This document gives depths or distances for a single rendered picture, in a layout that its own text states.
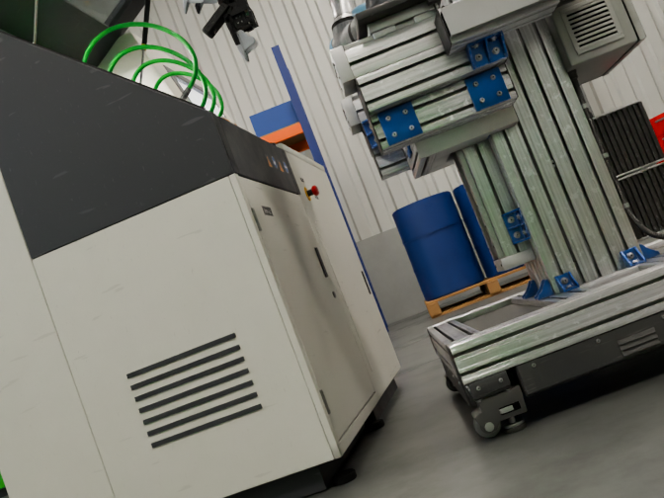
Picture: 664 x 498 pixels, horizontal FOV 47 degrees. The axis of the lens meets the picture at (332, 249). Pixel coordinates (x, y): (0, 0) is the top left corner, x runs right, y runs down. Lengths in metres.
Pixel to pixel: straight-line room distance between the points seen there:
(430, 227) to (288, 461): 5.08
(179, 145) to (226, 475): 0.81
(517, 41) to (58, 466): 1.62
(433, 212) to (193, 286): 5.07
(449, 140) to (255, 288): 0.63
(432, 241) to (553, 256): 4.75
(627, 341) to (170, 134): 1.17
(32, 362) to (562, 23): 1.62
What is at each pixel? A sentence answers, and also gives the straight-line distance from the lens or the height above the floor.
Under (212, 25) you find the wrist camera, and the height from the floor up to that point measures 1.33.
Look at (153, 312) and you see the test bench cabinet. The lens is 1.91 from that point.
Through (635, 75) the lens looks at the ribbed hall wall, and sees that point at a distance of 9.39.
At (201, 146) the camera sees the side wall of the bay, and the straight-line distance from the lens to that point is 1.88.
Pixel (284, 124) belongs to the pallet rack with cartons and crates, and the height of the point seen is 2.28.
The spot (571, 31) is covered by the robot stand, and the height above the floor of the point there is 0.85.
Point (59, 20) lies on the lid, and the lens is 2.56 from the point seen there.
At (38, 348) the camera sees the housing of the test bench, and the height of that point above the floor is 0.57.
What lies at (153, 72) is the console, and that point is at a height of 1.38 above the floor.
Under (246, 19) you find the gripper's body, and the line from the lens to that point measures 2.38.
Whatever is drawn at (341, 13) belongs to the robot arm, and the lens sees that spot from 2.62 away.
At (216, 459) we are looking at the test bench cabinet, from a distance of 1.91.
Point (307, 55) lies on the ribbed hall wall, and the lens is 9.07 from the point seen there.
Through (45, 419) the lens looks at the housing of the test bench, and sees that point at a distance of 2.09.
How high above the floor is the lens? 0.40
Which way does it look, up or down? 4 degrees up
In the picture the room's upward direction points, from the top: 21 degrees counter-clockwise
